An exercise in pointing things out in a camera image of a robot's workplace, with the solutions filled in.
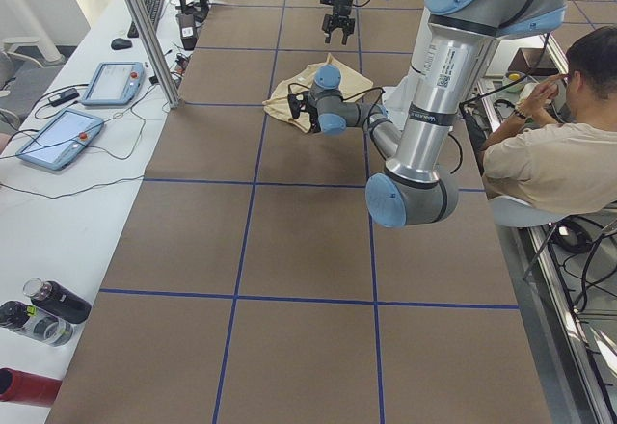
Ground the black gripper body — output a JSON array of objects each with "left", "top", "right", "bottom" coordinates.
[
  {"left": 323, "top": 0, "right": 355, "bottom": 31},
  {"left": 305, "top": 102, "right": 320, "bottom": 130}
]

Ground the beige long-sleeve printed shirt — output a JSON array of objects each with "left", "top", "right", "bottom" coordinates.
[{"left": 263, "top": 53, "right": 373, "bottom": 133}]

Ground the black computer keyboard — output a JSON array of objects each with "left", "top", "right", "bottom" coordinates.
[{"left": 127, "top": 0, "right": 165, "bottom": 39}]

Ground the upper blue teach pendant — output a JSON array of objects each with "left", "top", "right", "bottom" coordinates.
[{"left": 80, "top": 62, "right": 144, "bottom": 107}]

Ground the blue teach pendant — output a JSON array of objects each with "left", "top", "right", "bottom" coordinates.
[
  {"left": 16, "top": 108, "right": 105, "bottom": 172},
  {"left": 80, "top": 62, "right": 144, "bottom": 107}
]

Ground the black computer mouse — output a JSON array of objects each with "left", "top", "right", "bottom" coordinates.
[{"left": 110, "top": 38, "right": 133, "bottom": 51}]

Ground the white office chair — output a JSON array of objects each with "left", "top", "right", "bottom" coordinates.
[{"left": 489, "top": 195, "right": 570, "bottom": 280}]

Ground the black power adapter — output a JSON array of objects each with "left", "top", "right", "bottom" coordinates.
[{"left": 48, "top": 87, "right": 80, "bottom": 107}]

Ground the seated person in beige shirt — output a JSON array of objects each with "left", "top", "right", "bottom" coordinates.
[{"left": 476, "top": 26, "right": 616, "bottom": 215}]

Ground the lower blue teach pendant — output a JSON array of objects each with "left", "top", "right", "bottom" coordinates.
[{"left": 16, "top": 108, "right": 105, "bottom": 172}]

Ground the black water bottle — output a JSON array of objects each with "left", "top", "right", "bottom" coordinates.
[{"left": 22, "top": 278, "right": 92, "bottom": 324}]

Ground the clear bottle black lid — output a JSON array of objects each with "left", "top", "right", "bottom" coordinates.
[{"left": 1, "top": 301, "right": 73, "bottom": 347}]

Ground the red cylindrical bottle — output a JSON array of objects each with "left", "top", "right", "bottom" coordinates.
[{"left": 1, "top": 368, "right": 62, "bottom": 408}]

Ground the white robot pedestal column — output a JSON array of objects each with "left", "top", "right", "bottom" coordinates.
[{"left": 385, "top": 0, "right": 492, "bottom": 126}]

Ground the aluminium frame post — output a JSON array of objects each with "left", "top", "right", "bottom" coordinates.
[{"left": 124, "top": 0, "right": 179, "bottom": 109}]

